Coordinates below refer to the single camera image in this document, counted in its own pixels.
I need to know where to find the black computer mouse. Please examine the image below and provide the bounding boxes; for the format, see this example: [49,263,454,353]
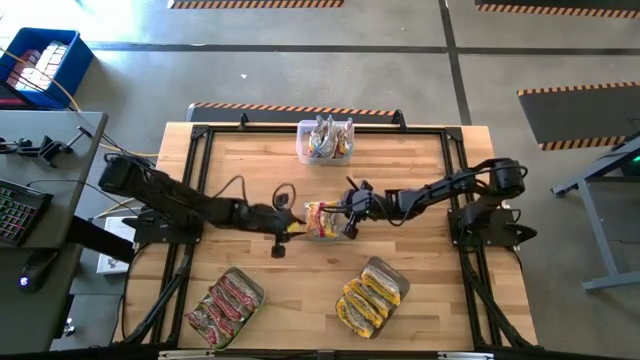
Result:
[18,248,59,295]

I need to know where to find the black keyboard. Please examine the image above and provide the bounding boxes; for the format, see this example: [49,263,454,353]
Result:
[0,178,54,248]

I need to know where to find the blue plastic crate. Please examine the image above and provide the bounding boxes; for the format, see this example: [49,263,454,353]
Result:
[0,27,95,111]

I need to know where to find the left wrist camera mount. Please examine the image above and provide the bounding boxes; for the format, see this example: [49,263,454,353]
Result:
[270,232,287,260]

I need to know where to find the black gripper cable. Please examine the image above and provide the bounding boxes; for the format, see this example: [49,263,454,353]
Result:
[344,175,375,194]
[213,174,298,212]

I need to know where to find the white paper box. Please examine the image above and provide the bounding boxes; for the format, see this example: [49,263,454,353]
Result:
[94,214,139,276]

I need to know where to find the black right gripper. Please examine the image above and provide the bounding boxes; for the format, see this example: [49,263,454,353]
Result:
[324,187,387,226]

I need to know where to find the white translucent plastic bin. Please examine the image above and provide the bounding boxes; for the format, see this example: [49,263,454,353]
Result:
[294,118,356,167]

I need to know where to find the black desk clamp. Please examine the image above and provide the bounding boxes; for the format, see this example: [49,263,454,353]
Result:
[0,124,94,169]

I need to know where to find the grey metal table leg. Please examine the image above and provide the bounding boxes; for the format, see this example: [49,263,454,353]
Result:
[549,130,640,293]

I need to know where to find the pale beige plastic bin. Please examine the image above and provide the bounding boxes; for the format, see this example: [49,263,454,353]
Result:
[185,266,268,350]

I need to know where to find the black aluminium table frame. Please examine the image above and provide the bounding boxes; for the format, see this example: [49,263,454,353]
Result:
[112,122,539,351]

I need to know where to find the yellow cable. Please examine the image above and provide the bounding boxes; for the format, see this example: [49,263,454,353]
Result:
[0,47,160,159]

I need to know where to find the black flat strap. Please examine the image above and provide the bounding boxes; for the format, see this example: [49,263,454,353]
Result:
[66,215,136,265]

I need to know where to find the black hazard striped floor mat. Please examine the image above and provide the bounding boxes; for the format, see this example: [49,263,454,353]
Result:
[516,81,640,152]
[167,0,346,10]
[186,101,407,125]
[473,0,640,20]

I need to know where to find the stacked ramen packets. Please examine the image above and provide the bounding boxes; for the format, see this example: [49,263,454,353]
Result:
[7,40,69,92]

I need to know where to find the yellow creamy chicken ramen packet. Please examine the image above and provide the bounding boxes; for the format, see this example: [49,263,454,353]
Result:
[343,279,387,326]

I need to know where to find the grey translucent plastic bin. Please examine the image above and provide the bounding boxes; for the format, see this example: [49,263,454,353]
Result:
[339,256,412,340]

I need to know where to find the grey desk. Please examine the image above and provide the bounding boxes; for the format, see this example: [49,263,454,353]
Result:
[0,109,109,351]

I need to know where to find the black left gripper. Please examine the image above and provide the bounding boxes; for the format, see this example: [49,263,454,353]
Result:
[249,202,308,237]

